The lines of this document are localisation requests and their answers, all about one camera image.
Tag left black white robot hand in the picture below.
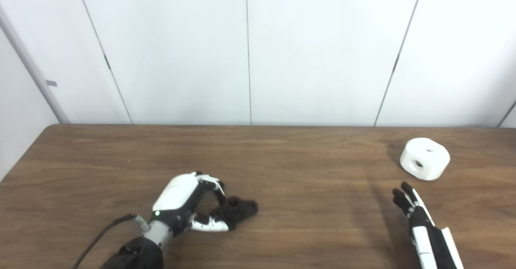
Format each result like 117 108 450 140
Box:
151 171 230 237

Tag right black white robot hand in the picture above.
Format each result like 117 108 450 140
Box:
392 181 464 269

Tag black flanged holder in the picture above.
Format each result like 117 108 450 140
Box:
210 196 259 231

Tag round white piece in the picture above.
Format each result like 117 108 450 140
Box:
399 138 451 181

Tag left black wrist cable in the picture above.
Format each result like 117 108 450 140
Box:
72 214 152 269

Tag gray wall corner strip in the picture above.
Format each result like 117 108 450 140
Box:
0 4 71 124

